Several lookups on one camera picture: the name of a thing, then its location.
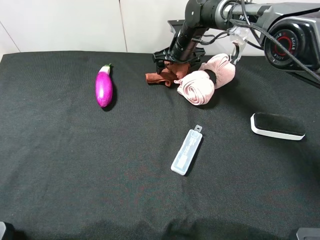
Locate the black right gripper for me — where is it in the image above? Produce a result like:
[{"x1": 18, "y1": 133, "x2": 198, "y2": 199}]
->
[{"x1": 152, "y1": 47, "x2": 206, "y2": 74}]

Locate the brown cloth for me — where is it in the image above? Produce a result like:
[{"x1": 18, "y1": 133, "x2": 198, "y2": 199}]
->
[{"x1": 145, "y1": 61, "x2": 190, "y2": 87}]

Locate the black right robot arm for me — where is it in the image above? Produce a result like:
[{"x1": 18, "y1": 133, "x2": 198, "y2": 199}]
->
[{"x1": 152, "y1": 0, "x2": 320, "y2": 86}]

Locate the grey object bottom left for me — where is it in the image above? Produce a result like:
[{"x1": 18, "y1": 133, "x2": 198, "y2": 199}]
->
[{"x1": 0, "y1": 221, "x2": 7, "y2": 240}]

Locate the pink rolled towel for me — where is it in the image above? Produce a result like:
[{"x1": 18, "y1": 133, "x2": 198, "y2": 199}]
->
[{"x1": 174, "y1": 53, "x2": 236, "y2": 106}]

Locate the purple toy eggplant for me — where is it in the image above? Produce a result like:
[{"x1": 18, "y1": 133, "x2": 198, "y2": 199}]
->
[{"x1": 95, "y1": 64, "x2": 113, "y2": 108}]

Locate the clear plastic case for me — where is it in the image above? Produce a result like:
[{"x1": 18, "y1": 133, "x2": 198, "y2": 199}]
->
[{"x1": 170, "y1": 125, "x2": 203, "y2": 176}]

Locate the black table cloth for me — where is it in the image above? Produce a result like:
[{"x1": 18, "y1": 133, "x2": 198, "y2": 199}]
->
[{"x1": 0, "y1": 51, "x2": 320, "y2": 240}]

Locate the black white board eraser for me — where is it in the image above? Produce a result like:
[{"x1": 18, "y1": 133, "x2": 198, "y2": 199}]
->
[{"x1": 250, "y1": 112, "x2": 306, "y2": 141}]

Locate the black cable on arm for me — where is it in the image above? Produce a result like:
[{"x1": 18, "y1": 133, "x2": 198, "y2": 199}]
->
[{"x1": 192, "y1": 0, "x2": 320, "y2": 83}]

